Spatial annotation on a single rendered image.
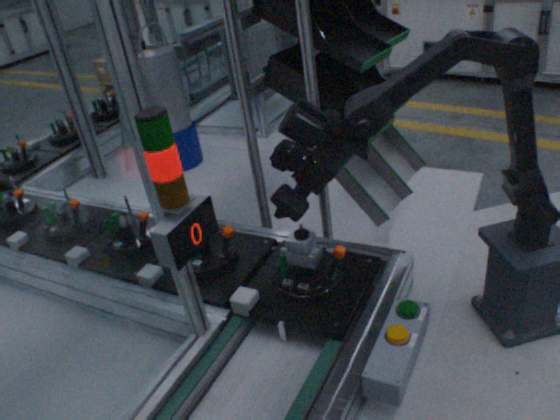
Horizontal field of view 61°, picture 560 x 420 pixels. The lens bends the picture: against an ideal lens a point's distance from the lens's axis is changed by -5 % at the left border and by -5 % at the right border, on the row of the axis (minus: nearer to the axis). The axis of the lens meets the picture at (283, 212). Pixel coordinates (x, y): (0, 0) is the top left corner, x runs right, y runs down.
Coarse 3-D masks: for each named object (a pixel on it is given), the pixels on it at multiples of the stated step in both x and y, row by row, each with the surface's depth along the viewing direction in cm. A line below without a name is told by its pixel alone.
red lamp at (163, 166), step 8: (144, 152) 75; (160, 152) 73; (168, 152) 74; (176, 152) 75; (152, 160) 74; (160, 160) 74; (168, 160) 74; (176, 160) 75; (152, 168) 75; (160, 168) 74; (168, 168) 75; (176, 168) 76; (152, 176) 76; (160, 176) 75; (168, 176) 75; (176, 176) 76
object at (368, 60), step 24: (264, 0) 101; (288, 0) 97; (312, 0) 108; (336, 0) 105; (288, 24) 100; (312, 24) 97; (336, 24) 108; (336, 48) 96; (360, 48) 103; (384, 48) 104; (360, 72) 96
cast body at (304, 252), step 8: (296, 232) 98; (304, 232) 97; (312, 232) 99; (288, 240) 98; (296, 240) 97; (304, 240) 97; (312, 240) 98; (288, 248) 99; (296, 248) 98; (304, 248) 97; (312, 248) 99; (320, 248) 99; (288, 256) 100; (296, 256) 99; (304, 256) 98; (312, 256) 97; (320, 256) 100; (296, 264) 100; (304, 264) 99; (312, 264) 98
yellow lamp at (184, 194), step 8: (184, 176) 79; (160, 184) 76; (168, 184) 76; (176, 184) 77; (184, 184) 78; (160, 192) 77; (168, 192) 77; (176, 192) 77; (184, 192) 78; (160, 200) 78; (168, 200) 77; (176, 200) 78; (184, 200) 79; (168, 208) 78; (176, 208) 78
